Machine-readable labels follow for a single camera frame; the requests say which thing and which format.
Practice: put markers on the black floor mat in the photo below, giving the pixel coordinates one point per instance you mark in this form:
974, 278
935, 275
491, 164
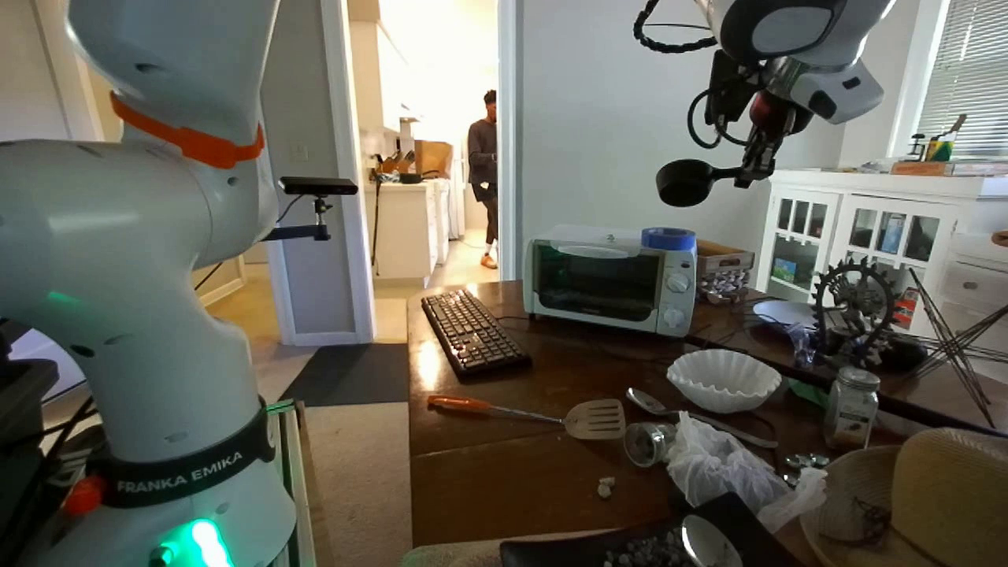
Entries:
350, 377

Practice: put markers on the person in dark clothes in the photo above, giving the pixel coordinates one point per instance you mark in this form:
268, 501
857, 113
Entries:
482, 168

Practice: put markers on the straw hat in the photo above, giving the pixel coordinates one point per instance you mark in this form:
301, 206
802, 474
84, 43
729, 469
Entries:
947, 505

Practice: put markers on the crumpled white plastic bag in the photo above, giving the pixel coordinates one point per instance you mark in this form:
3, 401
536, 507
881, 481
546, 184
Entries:
720, 462

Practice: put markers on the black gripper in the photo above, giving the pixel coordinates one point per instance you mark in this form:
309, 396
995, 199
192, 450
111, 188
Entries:
757, 89

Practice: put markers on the black computer keyboard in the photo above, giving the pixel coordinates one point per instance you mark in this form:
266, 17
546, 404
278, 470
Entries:
475, 332

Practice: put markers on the black camera on stand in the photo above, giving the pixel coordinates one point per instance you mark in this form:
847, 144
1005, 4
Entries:
317, 188

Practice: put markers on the green cloth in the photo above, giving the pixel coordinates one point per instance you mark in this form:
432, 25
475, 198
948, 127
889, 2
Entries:
809, 393

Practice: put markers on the colourful items on cabinet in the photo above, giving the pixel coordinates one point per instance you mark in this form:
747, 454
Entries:
935, 146

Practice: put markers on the window blinds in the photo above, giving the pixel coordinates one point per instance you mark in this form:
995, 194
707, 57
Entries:
972, 75

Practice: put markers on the small tipped glass jar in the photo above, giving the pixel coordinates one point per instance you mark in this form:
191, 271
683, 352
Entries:
646, 444

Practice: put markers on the red can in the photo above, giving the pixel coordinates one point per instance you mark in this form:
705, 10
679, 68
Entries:
906, 307

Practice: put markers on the white kitchen counter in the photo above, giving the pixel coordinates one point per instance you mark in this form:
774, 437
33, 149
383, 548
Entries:
412, 225

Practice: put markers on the glass jar with metal lid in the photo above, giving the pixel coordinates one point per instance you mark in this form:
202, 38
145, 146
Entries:
852, 412

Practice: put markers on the white glass door cabinet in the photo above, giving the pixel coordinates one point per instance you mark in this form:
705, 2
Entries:
947, 214

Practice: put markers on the black gear sculpture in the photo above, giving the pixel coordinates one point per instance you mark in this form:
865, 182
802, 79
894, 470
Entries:
854, 304

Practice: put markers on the white toaster oven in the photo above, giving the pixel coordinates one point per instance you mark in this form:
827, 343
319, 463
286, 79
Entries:
604, 281

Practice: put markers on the long metal spoon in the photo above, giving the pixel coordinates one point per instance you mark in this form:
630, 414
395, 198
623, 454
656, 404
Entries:
644, 401

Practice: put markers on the white paper coffee filter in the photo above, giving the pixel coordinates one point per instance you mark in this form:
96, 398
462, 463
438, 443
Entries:
727, 380

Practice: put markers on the black folding tripod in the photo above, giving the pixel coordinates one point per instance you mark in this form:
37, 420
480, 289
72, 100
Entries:
948, 336

